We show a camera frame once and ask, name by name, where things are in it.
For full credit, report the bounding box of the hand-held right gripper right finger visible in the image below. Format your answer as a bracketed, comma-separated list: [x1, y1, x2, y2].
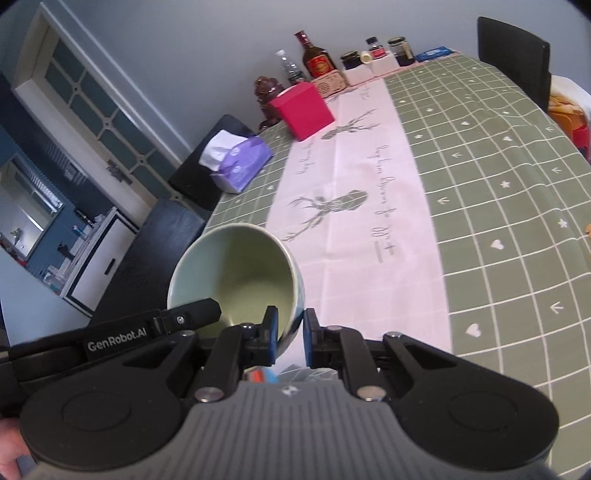
[304, 308, 467, 402]

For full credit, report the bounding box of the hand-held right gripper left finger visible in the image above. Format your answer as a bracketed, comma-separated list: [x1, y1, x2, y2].
[122, 307, 279, 404]

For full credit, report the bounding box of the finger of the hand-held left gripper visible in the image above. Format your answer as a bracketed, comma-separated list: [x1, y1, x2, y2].
[154, 298, 221, 337]

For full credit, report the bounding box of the clear patterned glass plate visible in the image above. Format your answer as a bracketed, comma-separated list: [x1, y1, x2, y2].
[277, 364, 339, 385]

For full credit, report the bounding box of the green ceramic bowl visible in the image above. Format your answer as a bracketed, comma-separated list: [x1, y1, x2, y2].
[167, 223, 305, 358]

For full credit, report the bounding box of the person's left hand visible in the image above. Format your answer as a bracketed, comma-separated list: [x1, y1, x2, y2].
[0, 416, 31, 480]

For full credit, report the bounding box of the black chair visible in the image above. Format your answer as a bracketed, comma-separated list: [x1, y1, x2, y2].
[477, 16, 551, 112]
[90, 198, 206, 324]
[168, 114, 257, 212]

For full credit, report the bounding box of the white kitchen cabinet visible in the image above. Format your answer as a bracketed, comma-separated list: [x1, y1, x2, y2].
[60, 207, 139, 318]

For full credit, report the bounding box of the white deer-print table runner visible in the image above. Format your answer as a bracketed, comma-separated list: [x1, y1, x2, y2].
[265, 76, 455, 367]

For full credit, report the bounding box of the purple tissue box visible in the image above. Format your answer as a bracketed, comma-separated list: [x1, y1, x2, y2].
[199, 130, 274, 193]

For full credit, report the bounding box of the red cube box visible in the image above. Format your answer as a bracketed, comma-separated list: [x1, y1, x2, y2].
[269, 82, 335, 141]

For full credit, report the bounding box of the glass-panel door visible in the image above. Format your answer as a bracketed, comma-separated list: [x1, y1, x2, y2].
[11, 2, 195, 227]

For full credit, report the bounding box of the green checked tablecloth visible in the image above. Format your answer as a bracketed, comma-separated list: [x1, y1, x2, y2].
[203, 46, 591, 480]

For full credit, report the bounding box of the clear plastic water bottle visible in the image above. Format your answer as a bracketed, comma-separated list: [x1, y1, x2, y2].
[276, 50, 305, 86]

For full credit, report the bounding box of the white box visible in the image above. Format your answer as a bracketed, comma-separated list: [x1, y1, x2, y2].
[372, 53, 399, 77]
[344, 62, 376, 86]

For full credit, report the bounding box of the amber liquor bottle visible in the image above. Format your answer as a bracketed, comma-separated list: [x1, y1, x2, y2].
[294, 31, 334, 79]

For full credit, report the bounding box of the dark glass jar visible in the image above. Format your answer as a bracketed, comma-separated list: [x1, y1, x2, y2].
[388, 37, 415, 66]

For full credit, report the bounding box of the orange and white bag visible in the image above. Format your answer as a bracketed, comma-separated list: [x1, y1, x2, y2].
[549, 76, 591, 160]

